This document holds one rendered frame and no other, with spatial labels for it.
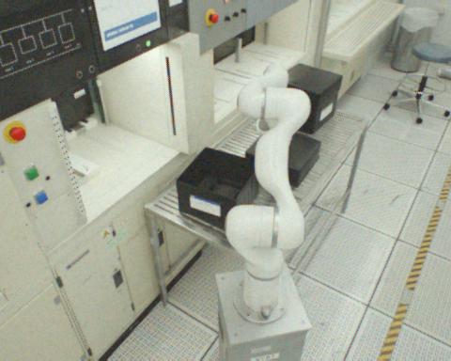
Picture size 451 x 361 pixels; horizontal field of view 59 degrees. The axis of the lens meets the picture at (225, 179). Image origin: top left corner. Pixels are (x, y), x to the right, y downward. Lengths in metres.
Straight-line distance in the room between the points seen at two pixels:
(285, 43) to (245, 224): 2.13
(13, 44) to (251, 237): 0.82
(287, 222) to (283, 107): 0.35
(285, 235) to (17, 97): 0.84
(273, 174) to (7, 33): 0.80
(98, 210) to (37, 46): 0.69
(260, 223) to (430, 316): 1.62
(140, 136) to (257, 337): 1.15
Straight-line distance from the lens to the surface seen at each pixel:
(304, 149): 1.97
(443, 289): 2.73
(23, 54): 1.26
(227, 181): 1.85
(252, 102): 1.24
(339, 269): 2.60
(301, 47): 3.05
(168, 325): 2.31
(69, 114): 2.09
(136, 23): 1.52
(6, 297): 1.58
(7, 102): 1.27
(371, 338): 2.38
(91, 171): 1.82
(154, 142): 2.01
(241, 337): 1.39
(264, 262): 1.23
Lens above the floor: 1.97
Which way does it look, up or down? 39 degrees down
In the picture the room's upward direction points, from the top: straight up
